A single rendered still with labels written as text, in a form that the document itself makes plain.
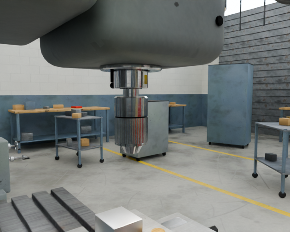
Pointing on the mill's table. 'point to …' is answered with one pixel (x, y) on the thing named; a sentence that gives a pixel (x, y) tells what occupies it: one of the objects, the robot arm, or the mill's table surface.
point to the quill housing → (139, 34)
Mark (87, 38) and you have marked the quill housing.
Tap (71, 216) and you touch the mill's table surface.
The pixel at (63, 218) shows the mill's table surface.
